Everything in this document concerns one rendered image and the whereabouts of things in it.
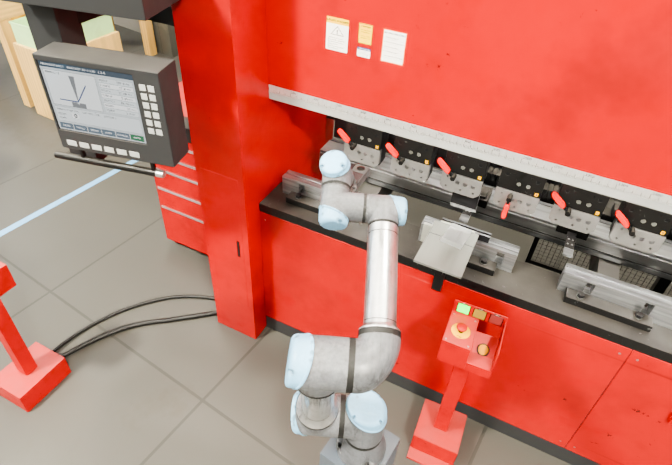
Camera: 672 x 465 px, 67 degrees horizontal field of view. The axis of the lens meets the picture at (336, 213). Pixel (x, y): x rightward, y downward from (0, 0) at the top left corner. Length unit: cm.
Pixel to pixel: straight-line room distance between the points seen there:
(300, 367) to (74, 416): 186
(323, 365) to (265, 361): 171
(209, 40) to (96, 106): 45
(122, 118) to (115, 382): 144
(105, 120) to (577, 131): 156
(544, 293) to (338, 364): 119
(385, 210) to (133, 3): 97
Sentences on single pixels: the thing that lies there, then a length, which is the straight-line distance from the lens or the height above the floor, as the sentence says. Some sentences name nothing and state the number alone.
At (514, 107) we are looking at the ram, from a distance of 176.
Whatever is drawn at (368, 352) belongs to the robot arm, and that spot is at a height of 141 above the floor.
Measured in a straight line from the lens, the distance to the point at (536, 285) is 214.
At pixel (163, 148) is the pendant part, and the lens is 189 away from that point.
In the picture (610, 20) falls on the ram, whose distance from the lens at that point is 165.
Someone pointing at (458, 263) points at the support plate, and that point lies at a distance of 192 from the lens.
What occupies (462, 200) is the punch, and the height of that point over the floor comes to 113.
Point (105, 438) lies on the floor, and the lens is 272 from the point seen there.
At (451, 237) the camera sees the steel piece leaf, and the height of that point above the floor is 100.
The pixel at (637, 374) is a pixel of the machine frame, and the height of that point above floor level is 72.
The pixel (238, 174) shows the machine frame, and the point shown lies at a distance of 212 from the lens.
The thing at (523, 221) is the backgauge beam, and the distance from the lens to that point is 230.
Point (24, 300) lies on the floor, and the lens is 342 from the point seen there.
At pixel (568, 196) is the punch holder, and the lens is 188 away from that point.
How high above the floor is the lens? 230
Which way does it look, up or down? 39 degrees down
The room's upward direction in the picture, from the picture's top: 4 degrees clockwise
